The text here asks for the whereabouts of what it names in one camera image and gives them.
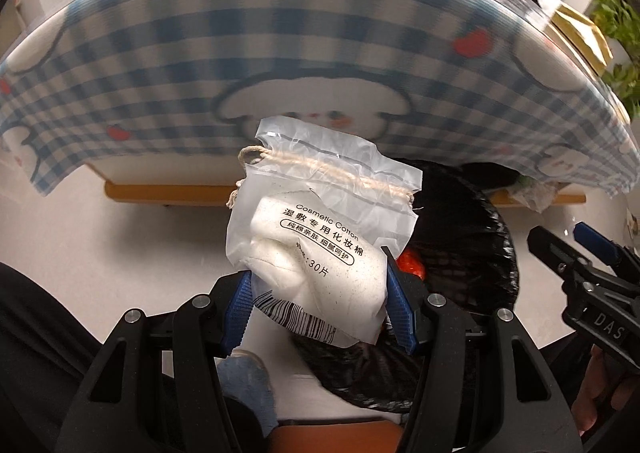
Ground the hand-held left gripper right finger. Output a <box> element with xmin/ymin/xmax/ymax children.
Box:
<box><xmin>382</xmin><ymin>247</ymin><xmax>583</xmax><ymax>453</ymax></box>

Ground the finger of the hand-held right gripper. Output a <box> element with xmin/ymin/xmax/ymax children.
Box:
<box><xmin>527</xmin><ymin>227</ymin><xmax>608</xmax><ymax>294</ymax></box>
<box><xmin>573</xmin><ymin>222</ymin><xmax>640</xmax><ymax>269</ymax></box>

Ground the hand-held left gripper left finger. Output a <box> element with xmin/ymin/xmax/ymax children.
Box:
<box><xmin>55</xmin><ymin>270</ymin><xmax>256</xmax><ymax>453</ymax></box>

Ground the red plastic bag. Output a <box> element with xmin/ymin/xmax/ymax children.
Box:
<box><xmin>397</xmin><ymin>247</ymin><xmax>426</xmax><ymax>281</ymax></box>

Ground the bin with black liner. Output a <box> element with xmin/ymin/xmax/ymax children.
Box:
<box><xmin>290</xmin><ymin>160</ymin><xmax>521</xmax><ymax>414</ymax></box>

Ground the cotton pad drawstring bag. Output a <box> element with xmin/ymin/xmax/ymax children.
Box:
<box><xmin>226</xmin><ymin>115</ymin><xmax>425</xmax><ymax>349</ymax></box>

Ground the person's right hand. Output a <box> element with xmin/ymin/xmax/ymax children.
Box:
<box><xmin>572</xmin><ymin>348</ymin><xmax>640</xmax><ymax>439</ymax></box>

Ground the clear plastic bag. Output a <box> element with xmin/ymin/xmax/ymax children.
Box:
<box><xmin>510</xmin><ymin>180</ymin><xmax>556</xmax><ymax>211</ymax></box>

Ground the person's dark trouser leg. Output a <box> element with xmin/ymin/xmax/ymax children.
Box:
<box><xmin>540</xmin><ymin>333</ymin><xmax>640</xmax><ymax>453</ymax></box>
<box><xmin>0</xmin><ymin>263</ymin><xmax>126</xmax><ymax>453</ymax></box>

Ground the blue sock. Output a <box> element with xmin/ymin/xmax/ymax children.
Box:
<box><xmin>217</xmin><ymin>350</ymin><xmax>276</xmax><ymax>439</ymax></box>

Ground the brown wooden stool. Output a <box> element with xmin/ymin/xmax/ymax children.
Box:
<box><xmin>270</xmin><ymin>418</ymin><xmax>406</xmax><ymax>453</ymax></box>

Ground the gold foil packet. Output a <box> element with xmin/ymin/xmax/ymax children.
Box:
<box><xmin>550</xmin><ymin>3</ymin><xmax>613</xmax><ymax>78</ymax></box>

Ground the green potted plant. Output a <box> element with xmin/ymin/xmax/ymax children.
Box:
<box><xmin>592</xmin><ymin>0</ymin><xmax>640</xmax><ymax>118</ymax></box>

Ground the blue checked bear tablecloth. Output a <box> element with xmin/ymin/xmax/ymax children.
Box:
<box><xmin>0</xmin><ymin>0</ymin><xmax>640</xmax><ymax>198</ymax></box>

